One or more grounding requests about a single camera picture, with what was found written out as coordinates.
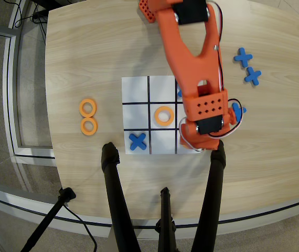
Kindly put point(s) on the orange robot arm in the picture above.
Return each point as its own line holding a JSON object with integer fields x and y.
{"x": 186, "y": 52}

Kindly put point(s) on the blue foam cross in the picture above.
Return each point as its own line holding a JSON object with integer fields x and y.
{"x": 179, "y": 93}
{"x": 138, "y": 141}
{"x": 237, "y": 108}
{"x": 243, "y": 57}
{"x": 253, "y": 76}

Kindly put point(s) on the white tic-tac-toe grid sheet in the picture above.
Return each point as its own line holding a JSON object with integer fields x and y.
{"x": 136, "y": 115}

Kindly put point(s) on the short black tripod leg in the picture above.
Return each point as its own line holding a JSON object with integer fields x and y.
{"x": 166, "y": 223}

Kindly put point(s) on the thin black stand leg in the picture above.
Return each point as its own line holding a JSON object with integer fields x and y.
{"x": 47, "y": 220}

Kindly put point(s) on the black camera tripod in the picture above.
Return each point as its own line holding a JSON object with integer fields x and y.
{"x": 34, "y": 207}

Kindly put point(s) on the grey metal floor frame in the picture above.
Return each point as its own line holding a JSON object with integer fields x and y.
{"x": 10, "y": 92}

